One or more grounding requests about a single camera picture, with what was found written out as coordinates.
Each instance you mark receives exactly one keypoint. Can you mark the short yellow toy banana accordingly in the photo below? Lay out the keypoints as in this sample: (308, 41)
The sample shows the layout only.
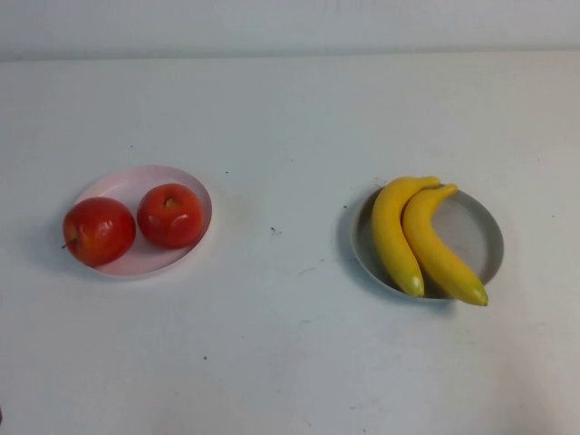
(392, 235)

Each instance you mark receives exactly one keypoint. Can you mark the dark red toy apple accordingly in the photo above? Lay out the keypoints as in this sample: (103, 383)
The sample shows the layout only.
(171, 217)

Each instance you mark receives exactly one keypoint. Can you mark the long yellow toy banana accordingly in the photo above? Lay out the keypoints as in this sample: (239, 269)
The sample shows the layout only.
(439, 249)

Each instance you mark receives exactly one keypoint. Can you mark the red yellow-streaked toy apple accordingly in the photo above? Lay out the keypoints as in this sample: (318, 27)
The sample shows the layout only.
(99, 231)

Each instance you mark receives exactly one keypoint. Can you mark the pink round plate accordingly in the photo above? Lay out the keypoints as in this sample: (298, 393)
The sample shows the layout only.
(118, 181)

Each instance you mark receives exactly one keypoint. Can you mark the grey round plate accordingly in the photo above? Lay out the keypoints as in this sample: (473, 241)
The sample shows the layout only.
(466, 235)

